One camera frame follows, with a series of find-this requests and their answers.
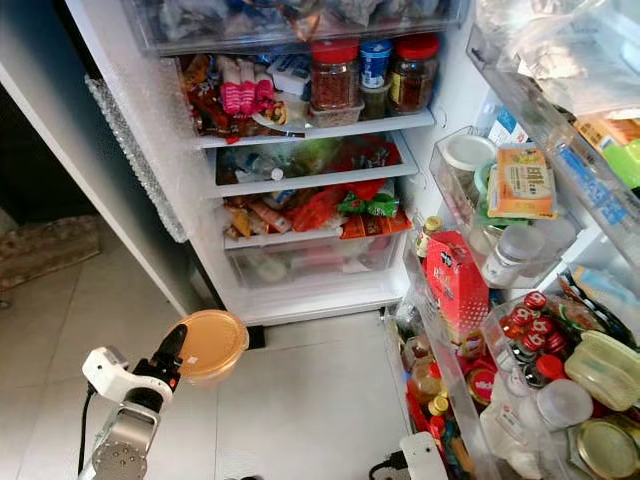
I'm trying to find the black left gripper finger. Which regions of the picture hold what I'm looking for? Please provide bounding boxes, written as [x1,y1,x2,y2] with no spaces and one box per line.
[154,322,190,378]

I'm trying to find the orange lidded round plastic container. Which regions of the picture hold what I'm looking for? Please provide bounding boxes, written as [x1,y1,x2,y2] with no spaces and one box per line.
[175,308,250,387]

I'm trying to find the white fridge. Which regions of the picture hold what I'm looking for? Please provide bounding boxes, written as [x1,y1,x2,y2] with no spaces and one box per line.
[63,0,493,328]

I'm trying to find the clear fridge door bin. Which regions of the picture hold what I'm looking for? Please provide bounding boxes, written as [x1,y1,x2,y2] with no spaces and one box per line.
[429,127,612,292]

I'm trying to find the clear fridge drawer with bags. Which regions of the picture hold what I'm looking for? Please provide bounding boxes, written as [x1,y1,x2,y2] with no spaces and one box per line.
[123,0,473,57]

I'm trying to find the white fridge door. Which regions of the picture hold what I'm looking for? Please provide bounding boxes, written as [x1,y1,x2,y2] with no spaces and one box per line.
[388,0,640,480]

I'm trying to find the brown patterned doormat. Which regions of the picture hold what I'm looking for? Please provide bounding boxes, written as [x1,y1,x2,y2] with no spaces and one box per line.
[0,214,107,293]

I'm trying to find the clear crisper drawer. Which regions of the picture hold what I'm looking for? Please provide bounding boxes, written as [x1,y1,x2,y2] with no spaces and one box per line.
[224,229,407,292]

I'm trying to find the clear bubble wrap sheet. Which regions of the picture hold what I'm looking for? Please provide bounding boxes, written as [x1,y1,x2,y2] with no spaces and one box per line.
[86,74,190,245]

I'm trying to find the clear plastic lying bottle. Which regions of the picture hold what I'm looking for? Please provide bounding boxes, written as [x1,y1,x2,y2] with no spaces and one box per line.
[224,147,287,184]

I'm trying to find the red orange snack packet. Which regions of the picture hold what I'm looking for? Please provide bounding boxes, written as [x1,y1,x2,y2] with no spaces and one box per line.
[284,179,353,234]

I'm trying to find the white edged glass shelf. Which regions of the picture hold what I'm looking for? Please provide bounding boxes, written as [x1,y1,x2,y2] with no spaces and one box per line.
[194,107,437,150]
[209,131,420,199]

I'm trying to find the green plastic bag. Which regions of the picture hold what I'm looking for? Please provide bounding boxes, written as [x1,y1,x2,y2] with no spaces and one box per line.
[284,136,342,177]

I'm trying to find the orange flat food packet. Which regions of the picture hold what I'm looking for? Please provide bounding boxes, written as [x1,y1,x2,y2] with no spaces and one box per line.
[339,209,412,240]

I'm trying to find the green red snack packet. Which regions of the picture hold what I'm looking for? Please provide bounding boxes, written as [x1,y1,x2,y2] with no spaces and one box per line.
[334,191,402,219]

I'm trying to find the dark red snack bag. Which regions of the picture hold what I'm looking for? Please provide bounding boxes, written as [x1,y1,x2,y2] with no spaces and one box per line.
[179,54,233,138]

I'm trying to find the amber oil bottle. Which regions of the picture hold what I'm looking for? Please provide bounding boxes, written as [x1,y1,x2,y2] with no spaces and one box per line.
[404,359,447,407]

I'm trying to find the pink white food packets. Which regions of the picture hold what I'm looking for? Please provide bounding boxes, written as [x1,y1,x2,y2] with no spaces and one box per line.
[217,54,277,118]

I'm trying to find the white door panel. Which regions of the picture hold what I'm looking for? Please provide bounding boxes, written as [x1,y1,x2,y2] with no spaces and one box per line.
[0,0,213,321]

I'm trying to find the red crinkled plastic bag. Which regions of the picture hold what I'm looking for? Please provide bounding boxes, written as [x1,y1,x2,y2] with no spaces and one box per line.
[324,134,402,174]

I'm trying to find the gold cap small bottle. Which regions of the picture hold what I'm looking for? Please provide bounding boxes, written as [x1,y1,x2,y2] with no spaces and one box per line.
[414,214,445,260]

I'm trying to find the red drink carton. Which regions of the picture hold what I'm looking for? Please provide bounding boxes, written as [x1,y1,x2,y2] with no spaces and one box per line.
[421,229,492,347]

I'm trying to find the white blue milk carton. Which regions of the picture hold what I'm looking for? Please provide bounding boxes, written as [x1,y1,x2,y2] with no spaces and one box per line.
[267,52,314,99]

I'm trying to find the red lid jar of chili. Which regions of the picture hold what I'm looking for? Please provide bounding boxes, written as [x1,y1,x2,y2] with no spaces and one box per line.
[307,37,365,114]

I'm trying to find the red round tin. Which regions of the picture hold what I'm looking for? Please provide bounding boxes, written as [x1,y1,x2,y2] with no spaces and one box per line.
[464,364,502,407]

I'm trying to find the white plastic labelled bottle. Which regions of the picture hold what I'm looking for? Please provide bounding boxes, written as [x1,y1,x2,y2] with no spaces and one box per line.
[479,224,547,290]

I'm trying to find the blue lid small can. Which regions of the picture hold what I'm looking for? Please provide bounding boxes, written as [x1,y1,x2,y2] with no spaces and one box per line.
[359,37,395,93]

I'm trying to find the white lid clear jar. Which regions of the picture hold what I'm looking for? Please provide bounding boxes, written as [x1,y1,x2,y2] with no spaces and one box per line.
[439,132,499,203]

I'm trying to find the large red cap bottle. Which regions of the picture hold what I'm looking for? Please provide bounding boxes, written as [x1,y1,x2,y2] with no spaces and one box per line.
[535,354,568,383]

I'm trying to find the yellow printed food box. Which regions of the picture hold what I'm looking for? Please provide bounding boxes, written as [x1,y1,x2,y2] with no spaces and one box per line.
[487,141,559,222]

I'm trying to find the clear lid plastic jar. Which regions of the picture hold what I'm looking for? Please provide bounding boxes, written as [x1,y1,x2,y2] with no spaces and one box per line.
[534,377,597,432]

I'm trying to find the blue white small carton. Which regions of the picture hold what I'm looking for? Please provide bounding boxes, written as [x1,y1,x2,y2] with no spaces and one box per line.
[489,104,532,147]

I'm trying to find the yellow green lidded tub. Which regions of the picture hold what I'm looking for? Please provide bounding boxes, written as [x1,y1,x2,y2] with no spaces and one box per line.
[564,329,640,412]

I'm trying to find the gold lid glass jar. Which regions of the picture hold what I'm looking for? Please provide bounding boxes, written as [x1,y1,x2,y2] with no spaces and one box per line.
[574,414,640,480]

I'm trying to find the clear crumpled plastic bag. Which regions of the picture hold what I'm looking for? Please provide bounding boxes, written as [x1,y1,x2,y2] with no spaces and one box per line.
[474,0,640,113]

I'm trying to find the green yellow food box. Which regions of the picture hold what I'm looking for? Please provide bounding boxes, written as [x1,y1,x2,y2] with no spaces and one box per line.
[574,114,640,192]

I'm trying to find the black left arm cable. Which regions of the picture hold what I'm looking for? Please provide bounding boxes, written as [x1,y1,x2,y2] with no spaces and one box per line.
[74,388,93,477]

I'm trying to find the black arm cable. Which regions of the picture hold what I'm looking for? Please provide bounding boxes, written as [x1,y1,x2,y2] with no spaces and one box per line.
[74,388,93,477]
[369,451,406,480]

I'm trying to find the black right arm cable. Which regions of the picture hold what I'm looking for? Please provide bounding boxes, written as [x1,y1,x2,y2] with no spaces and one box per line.
[369,451,406,480]

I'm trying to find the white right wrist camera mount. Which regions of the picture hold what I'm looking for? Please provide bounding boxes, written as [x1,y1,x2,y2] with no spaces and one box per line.
[399,431,449,480]

